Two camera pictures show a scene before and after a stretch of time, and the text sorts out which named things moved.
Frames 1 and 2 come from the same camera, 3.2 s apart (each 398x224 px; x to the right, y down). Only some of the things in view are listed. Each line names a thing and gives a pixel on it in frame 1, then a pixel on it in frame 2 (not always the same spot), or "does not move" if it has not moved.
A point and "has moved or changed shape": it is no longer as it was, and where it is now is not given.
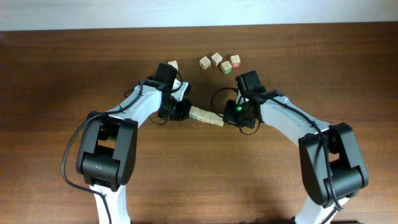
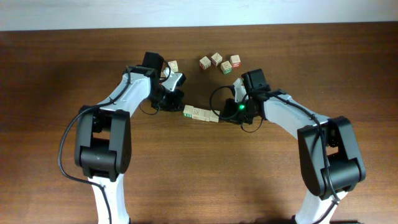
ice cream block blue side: [201, 115] to [196, 113]
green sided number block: [194, 112] has moved or changed shape
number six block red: [204, 63] does not move
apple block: [174, 64] does not move
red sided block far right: [236, 61] does not move
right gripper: [229, 117] does not move
